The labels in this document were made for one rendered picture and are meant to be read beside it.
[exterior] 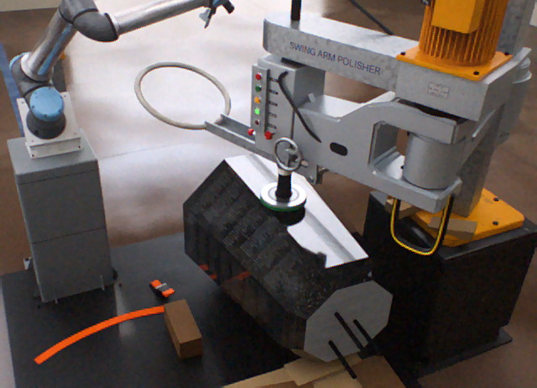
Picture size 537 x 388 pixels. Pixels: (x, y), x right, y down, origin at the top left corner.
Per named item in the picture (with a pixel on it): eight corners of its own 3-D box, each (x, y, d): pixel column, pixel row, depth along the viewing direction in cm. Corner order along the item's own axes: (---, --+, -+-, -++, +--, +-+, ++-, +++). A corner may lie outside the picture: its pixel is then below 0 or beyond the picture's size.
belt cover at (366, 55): (505, 109, 202) (518, 63, 193) (476, 133, 185) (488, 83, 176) (286, 44, 253) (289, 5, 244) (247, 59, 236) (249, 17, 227)
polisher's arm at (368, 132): (454, 217, 229) (484, 102, 203) (427, 243, 214) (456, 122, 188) (303, 154, 268) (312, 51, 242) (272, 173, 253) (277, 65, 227)
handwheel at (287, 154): (312, 169, 244) (315, 137, 236) (298, 177, 238) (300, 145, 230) (284, 156, 252) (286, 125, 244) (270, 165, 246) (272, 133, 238)
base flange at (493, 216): (456, 176, 320) (459, 169, 317) (527, 225, 283) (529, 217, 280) (383, 195, 301) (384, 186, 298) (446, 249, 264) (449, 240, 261)
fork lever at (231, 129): (341, 170, 257) (342, 161, 254) (315, 187, 244) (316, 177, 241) (226, 119, 292) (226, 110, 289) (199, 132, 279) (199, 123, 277)
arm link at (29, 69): (18, 101, 282) (76, 13, 229) (2, 69, 283) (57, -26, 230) (48, 96, 293) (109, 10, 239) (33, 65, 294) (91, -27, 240)
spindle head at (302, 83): (348, 164, 254) (362, 65, 231) (319, 183, 240) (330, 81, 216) (284, 138, 273) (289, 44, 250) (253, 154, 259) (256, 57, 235)
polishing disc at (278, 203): (273, 212, 260) (273, 210, 260) (252, 189, 276) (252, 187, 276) (314, 202, 269) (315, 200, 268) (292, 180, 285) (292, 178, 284)
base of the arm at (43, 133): (32, 143, 293) (32, 136, 284) (21, 107, 295) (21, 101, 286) (70, 134, 301) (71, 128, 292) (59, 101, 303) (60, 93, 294)
